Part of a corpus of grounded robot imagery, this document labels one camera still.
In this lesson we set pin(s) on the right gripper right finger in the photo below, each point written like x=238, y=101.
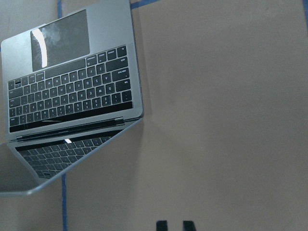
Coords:
x=188, y=225

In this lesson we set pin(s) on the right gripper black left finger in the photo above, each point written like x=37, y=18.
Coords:
x=161, y=225

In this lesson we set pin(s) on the grey laptop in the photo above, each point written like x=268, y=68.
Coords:
x=69, y=88

